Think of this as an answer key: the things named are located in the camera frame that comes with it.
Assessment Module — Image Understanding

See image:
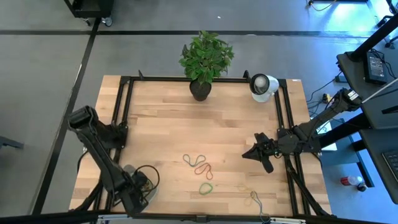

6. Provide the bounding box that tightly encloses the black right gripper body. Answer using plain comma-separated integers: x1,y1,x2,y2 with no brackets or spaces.
254,132,279,174

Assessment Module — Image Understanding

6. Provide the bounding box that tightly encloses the green potted plant black pot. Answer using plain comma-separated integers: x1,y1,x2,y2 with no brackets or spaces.
178,30,236,102

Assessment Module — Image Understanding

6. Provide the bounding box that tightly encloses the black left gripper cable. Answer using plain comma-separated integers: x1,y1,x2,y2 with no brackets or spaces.
134,164,161,194

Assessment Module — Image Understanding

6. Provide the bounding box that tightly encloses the black keyboard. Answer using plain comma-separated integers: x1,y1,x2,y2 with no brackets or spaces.
381,149,398,184

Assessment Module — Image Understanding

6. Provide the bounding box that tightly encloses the grey plastic bin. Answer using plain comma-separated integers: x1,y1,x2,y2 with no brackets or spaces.
121,164,159,206

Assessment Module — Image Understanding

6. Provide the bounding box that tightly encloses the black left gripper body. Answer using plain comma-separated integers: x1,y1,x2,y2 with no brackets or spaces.
129,170,154,202

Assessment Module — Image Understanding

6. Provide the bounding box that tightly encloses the white cylindrical spot lamp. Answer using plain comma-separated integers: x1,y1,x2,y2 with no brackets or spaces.
249,73,280,103

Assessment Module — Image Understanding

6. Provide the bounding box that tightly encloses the yellow rubber band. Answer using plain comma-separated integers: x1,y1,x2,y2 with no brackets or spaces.
243,192,258,208

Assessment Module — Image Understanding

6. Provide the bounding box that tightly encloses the green rubber band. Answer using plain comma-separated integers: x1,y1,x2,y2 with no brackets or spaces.
198,182,215,196

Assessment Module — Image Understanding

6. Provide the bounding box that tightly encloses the thin blue rubber band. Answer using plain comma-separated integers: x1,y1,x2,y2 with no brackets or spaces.
249,190,272,223

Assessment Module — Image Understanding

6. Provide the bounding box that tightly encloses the red drink bottle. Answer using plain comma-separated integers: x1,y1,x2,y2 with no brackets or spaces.
340,175,368,192

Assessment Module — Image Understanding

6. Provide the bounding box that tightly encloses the black power brick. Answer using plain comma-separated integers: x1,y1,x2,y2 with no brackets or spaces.
363,51,389,86

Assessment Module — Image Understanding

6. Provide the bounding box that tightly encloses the white cable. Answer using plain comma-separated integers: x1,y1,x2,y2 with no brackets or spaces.
360,85,398,105

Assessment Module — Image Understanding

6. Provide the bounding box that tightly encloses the grey chair base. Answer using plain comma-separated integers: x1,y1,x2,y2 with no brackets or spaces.
0,136,25,151

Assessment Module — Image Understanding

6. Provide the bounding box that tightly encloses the black camera mount beam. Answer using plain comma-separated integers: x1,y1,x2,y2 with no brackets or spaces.
0,210,398,224

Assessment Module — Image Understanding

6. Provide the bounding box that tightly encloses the black office desk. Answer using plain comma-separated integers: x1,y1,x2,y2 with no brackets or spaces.
320,12,398,205

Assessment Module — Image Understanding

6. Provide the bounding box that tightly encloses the red rubber band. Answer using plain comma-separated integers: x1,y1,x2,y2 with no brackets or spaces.
193,162,215,181

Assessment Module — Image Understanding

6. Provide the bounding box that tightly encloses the orange floor cable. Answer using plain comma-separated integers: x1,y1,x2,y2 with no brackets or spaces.
307,0,338,12

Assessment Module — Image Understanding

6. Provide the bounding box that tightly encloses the black wheeled cart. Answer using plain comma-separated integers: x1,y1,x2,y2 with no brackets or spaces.
63,0,115,27

